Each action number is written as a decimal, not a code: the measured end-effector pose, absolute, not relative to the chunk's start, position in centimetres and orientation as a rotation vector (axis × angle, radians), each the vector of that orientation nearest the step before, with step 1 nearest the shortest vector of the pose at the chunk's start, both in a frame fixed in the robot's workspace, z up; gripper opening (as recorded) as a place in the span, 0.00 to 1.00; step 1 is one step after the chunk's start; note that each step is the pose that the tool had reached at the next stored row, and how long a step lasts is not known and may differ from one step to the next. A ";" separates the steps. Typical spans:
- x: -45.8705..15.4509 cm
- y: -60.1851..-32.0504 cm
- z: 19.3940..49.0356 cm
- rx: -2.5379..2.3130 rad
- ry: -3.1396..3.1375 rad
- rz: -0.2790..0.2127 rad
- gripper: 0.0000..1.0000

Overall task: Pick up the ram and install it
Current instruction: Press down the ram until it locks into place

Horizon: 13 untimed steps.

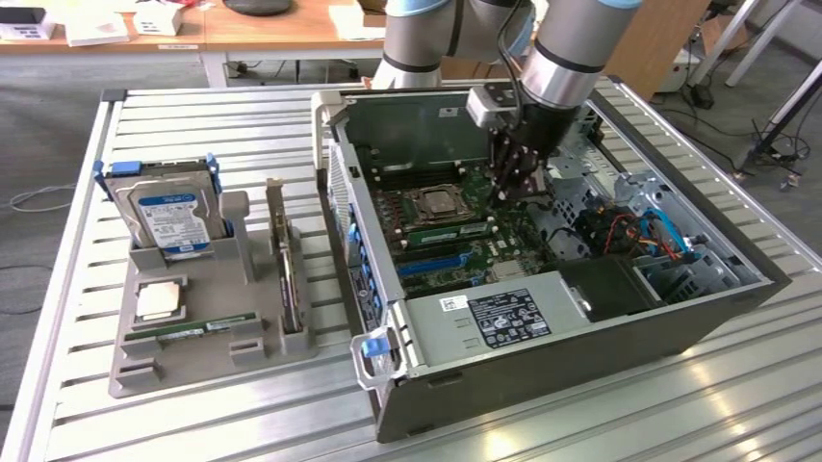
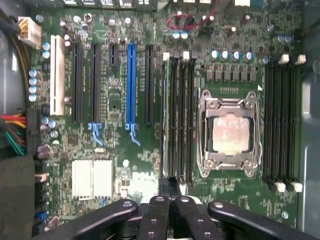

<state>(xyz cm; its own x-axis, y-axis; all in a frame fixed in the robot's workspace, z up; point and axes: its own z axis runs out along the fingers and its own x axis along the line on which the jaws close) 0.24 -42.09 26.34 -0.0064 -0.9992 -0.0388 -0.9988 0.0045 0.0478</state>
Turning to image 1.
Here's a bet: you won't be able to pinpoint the red and black wire bundle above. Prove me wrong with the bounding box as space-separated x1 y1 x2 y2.
573 201 643 256

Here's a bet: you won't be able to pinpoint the blue expansion slot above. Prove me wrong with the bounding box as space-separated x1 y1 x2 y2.
395 252 468 279

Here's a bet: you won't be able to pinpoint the blue disk wire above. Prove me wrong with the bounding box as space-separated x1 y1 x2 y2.
637 206 701 265

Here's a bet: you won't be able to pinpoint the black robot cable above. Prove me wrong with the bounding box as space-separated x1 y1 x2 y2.
496 0 523 127

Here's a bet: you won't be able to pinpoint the blue case latch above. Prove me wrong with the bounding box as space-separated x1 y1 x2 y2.
358 336 393 360

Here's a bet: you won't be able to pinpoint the grey metal drive panel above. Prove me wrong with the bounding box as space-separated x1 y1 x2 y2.
342 90 493 165

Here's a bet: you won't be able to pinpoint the open black PC case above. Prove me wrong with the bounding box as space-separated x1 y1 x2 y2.
310 74 792 444

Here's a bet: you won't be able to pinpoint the white paper stack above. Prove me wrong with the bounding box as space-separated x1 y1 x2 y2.
62 12 130 48

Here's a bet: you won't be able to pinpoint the grey power supply unit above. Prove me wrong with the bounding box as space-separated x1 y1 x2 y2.
389 269 596 379

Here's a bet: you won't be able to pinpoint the white device box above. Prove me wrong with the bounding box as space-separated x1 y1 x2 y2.
653 47 704 95

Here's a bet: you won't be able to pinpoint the white carton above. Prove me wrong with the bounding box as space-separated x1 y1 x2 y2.
130 0 186 37

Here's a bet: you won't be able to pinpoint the green motherboard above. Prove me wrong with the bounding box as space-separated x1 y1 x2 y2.
358 156 564 299

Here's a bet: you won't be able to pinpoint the CPU socket with CPU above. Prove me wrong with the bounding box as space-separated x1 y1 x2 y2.
404 185 475 226

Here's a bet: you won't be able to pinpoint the white metal table frame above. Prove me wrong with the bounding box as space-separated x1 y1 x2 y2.
689 0 822 89

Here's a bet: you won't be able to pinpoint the wooden desk white frame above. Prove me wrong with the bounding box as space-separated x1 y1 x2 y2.
0 7 208 55
201 0 388 89

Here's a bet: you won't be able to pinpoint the small brown cardboard box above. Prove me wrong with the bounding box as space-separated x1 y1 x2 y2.
356 0 391 28

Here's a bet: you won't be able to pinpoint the white floor cable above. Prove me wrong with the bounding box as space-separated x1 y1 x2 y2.
9 189 80 214

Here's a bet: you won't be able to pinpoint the black power brick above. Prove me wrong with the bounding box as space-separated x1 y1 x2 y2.
679 84 715 111

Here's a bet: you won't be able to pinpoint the black round object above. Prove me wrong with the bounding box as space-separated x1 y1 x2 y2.
222 0 297 18

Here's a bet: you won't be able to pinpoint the graphics card metal bracket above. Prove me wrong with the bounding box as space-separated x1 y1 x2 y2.
262 176 306 336

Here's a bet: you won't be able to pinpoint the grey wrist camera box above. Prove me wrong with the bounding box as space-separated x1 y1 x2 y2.
464 84 527 130

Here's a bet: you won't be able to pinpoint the small silver heatsink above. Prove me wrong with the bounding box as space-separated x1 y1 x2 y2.
491 262 529 284

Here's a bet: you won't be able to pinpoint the green RAM stick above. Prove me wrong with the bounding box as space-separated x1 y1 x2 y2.
407 219 496 249
124 312 257 343

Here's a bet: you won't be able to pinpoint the hard disk blue caddy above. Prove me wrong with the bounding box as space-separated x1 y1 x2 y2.
92 152 222 256

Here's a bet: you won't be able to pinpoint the open cardboard box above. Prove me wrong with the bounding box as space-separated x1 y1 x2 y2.
696 13 749 57

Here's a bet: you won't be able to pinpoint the white papers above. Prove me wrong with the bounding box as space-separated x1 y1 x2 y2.
326 4 387 42

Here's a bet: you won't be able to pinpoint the black tripod stand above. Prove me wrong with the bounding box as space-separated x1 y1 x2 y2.
735 60 822 192

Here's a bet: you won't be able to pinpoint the grey plastic parts rack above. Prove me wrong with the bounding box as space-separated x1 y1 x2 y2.
106 189 320 399

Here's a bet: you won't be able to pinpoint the loose silver CPU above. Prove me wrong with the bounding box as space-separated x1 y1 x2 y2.
133 281 185 321

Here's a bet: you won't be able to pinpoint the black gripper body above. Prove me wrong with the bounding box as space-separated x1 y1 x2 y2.
504 98 583 161

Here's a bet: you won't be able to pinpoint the metal disk bay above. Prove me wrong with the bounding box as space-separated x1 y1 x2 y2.
544 95 621 193

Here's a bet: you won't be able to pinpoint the white box black panel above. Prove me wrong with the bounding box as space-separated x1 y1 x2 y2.
0 7 56 40

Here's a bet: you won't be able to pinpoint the wooden cabinet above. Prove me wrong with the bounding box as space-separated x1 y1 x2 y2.
600 0 713 101

